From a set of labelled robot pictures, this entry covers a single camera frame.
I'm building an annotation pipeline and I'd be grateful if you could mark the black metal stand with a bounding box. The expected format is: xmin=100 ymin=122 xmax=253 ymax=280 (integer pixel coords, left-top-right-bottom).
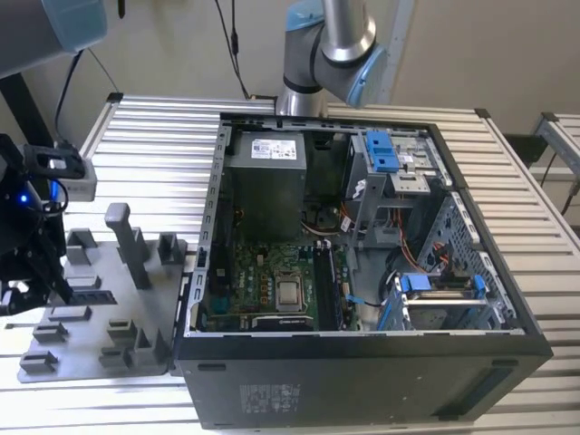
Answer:
xmin=0 ymin=74 xmax=53 ymax=146

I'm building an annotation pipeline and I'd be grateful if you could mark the dark blue RAM stick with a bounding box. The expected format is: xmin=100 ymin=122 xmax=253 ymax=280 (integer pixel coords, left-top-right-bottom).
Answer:
xmin=66 ymin=288 xmax=118 ymax=307
xmin=330 ymin=247 xmax=348 ymax=331

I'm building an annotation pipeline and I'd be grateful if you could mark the metal disk bay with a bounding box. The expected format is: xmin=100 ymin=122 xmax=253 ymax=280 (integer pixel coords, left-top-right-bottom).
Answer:
xmin=378 ymin=271 xmax=517 ymax=334

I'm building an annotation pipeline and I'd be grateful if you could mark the black open PC case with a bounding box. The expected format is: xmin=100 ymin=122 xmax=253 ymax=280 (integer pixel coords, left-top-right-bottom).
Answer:
xmin=173 ymin=111 xmax=555 ymax=430

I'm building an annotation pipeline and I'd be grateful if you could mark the CPU socket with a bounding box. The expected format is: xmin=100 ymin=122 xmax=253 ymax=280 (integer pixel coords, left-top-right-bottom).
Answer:
xmin=271 ymin=269 xmax=307 ymax=314

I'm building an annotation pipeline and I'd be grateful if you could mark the black RAM slot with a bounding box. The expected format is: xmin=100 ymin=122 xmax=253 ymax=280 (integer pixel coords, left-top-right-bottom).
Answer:
xmin=325 ymin=247 xmax=340 ymax=331
xmin=320 ymin=247 xmax=334 ymax=331
xmin=314 ymin=247 xmax=326 ymax=331

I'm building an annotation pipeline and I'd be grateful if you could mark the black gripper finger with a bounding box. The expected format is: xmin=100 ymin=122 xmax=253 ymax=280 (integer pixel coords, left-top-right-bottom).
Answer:
xmin=26 ymin=230 xmax=73 ymax=305
xmin=0 ymin=279 xmax=49 ymax=317

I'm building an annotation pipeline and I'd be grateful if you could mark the metal slat side table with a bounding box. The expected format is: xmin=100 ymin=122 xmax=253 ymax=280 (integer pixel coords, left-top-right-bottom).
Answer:
xmin=529 ymin=111 xmax=580 ymax=182

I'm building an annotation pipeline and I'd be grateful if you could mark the grey plastic parts rack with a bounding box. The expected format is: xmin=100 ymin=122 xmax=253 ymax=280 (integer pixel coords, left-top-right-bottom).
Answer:
xmin=16 ymin=202 xmax=189 ymax=385

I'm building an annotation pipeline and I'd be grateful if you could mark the grey power supply unit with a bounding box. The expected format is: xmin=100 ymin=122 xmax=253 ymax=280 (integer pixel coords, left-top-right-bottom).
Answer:
xmin=224 ymin=130 xmax=310 ymax=241

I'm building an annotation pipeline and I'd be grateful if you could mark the blue plastic drive latch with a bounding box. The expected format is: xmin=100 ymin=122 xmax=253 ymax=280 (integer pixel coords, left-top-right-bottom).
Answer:
xmin=365 ymin=129 xmax=400 ymax=176

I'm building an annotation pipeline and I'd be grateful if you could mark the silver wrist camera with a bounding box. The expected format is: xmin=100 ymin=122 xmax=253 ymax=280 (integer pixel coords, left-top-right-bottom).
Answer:
xmin=53 ymin=156 xmax=97 ymax=201

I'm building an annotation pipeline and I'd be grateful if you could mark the green motherboard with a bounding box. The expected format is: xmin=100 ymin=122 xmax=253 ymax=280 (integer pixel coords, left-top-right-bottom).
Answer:
xmin=198 ymin=242 xmax=363 ymax=333

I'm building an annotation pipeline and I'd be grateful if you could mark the blue disk carrier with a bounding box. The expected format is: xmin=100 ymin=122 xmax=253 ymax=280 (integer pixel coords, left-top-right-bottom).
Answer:
xmin=380 ymin=273 xmax=489 ymax=332

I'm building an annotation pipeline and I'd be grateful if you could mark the grey metal drive cage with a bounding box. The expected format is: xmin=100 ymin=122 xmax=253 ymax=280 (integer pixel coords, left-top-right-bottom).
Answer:
xmin=346 ymin=129 xmax=452 ymax=248

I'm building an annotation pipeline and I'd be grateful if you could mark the black hanging cable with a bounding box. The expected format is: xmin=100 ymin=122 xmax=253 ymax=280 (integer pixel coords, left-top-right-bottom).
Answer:
xmin=212 ymin=0 xmax=253 ymax=99

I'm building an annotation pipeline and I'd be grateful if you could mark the black graphics card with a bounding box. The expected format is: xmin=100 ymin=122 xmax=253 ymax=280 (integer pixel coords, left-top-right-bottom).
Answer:
xmin=244 ymin=314 xmax=317 ymax=334

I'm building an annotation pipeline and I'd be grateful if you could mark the silver CPU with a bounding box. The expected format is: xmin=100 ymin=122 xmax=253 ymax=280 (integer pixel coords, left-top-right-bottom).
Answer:
xmin=275 ymin=280 xmax=304 ymax=313

